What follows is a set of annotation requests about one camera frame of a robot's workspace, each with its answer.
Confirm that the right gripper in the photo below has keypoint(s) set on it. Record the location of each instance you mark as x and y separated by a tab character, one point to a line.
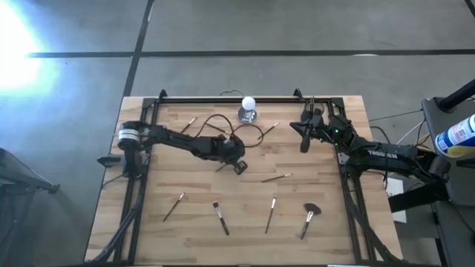
315	130

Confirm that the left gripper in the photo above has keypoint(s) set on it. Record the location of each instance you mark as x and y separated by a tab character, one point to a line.
226	148

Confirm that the thin black makeup brush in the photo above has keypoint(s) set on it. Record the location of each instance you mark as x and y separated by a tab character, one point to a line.
220	169
270	215
173	207
268	131
217	128
189	125
276	178

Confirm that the thick black powder brush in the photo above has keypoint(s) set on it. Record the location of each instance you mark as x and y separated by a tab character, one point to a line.
222	220

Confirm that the fan makeup brush brown bristles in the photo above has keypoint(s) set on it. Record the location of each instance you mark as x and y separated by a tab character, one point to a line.
312	208

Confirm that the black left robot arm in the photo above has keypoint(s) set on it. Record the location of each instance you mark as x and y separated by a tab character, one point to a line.
174	139

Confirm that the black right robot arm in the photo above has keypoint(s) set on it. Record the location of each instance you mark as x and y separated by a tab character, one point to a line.
382	154

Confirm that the black mesh pencil cup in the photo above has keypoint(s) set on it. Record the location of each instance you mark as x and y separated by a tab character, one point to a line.
317	113

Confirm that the white bulb chrome lamp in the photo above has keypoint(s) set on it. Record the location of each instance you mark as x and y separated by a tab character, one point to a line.
248	103

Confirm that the white paper sheet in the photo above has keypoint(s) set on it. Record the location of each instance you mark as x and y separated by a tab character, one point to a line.
395	191

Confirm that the white blue spray bottle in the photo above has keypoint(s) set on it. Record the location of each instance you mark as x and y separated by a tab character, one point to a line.
458	135

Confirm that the dark grey cart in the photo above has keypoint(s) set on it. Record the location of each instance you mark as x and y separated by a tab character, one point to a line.
460	178

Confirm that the dark floor stand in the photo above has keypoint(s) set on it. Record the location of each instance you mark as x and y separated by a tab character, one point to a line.
22	181

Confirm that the black aluminium table frame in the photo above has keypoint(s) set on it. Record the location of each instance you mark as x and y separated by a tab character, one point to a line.
193	100

